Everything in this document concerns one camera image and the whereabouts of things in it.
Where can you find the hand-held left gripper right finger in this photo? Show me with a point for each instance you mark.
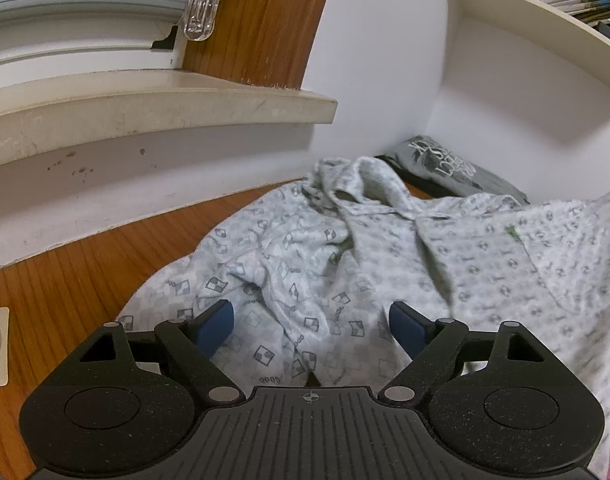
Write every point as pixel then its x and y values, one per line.
pixel 405 327

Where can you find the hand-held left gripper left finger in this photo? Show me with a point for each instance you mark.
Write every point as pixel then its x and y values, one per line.
pixel 215 325

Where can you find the white patterned shirt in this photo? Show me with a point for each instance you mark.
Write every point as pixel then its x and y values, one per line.
pixel 335 260

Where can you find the grey printed folded t-shirt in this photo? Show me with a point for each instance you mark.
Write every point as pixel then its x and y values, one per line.
pixel 450 170

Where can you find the beige window sill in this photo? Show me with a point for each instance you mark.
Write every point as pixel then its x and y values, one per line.
pixel 135 105

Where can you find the white bookshelf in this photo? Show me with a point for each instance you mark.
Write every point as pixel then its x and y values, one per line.
pixel 510 60

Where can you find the grey window blind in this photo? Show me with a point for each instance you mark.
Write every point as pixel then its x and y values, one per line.
pixel 75 10

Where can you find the wooden window frame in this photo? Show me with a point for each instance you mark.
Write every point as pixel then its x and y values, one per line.
pixel 265 20

